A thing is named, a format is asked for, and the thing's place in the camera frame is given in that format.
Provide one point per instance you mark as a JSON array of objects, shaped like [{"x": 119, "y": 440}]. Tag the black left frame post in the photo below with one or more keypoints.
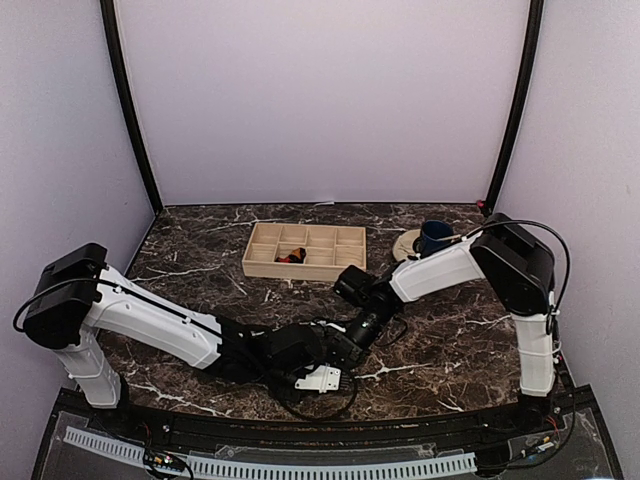
[{"x": 126, "y": 100}]

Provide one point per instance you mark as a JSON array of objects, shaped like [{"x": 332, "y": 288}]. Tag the wooden compartment tray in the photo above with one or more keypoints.
[{"x": 330, "y": 250}]

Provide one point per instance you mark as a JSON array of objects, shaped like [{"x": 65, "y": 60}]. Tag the dark blue mug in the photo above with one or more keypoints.
[{"x": 435, "y": 235}]

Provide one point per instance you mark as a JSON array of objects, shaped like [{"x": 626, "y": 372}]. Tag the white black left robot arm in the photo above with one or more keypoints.
[{"x": 79, "y": 294}]

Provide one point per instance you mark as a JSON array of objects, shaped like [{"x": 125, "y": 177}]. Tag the white slotted cable duct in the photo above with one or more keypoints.
[{"x": 251, "y": 463}]

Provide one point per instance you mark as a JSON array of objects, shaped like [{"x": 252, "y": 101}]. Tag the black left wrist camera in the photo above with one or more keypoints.
[{"x": 294, "y": 347}]

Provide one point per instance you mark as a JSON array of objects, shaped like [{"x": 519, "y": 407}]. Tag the black right frame post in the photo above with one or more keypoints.
[{"x": 521, "y": 89}]

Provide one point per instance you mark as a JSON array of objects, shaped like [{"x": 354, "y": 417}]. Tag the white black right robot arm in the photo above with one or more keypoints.
[{"x": 518, "y": 266}]

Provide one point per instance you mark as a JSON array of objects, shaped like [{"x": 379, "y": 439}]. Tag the cream saucer plate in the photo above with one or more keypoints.
[{"x": 403, "y": 248}]

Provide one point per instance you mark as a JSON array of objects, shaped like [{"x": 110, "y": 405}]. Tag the black frame post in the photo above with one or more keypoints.
[
  {"x": 126, "y": 100},
  {"x": 521, "y": 89}
]

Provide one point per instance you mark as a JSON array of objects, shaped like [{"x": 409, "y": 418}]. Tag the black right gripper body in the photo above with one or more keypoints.
[{"x": 351, "y": 347}]

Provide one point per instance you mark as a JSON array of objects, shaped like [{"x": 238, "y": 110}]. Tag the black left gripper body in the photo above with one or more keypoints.
[{"x": 292, "y": 398}]

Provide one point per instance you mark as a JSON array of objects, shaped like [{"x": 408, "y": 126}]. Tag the black front table rail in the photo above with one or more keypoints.
[{"x": 486, "y": 431}]

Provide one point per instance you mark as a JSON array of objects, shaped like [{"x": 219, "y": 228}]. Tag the black red yellow argyle sock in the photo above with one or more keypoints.
[{"x": 290, "y": 256}]

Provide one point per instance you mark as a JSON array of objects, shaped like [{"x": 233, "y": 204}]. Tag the wooden stirrer stick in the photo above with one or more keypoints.
[{"x": 452, "y": 236}]

